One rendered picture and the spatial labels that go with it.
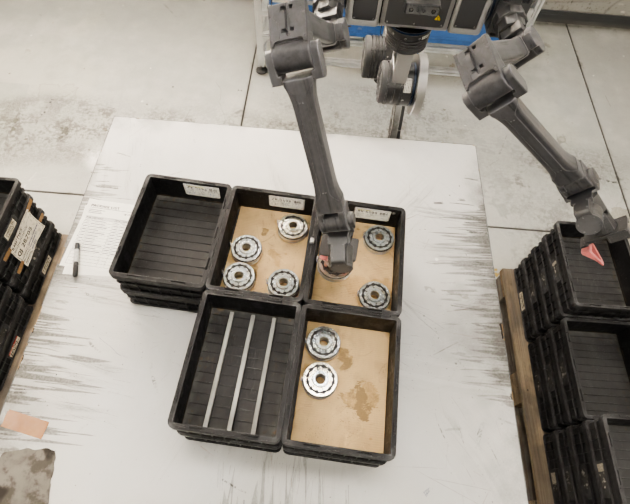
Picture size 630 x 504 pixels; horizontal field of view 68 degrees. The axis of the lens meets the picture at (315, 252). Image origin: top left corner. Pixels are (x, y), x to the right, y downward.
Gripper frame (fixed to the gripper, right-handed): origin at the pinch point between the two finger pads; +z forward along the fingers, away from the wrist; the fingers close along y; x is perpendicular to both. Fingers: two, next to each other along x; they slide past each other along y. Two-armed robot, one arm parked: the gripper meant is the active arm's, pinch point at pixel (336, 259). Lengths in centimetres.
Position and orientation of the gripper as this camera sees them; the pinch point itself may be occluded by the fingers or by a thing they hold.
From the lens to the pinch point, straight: 134.2
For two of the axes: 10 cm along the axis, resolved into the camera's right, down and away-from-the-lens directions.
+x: 1.7, -9.0, 4.1
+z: -0.4, 4.0, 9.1
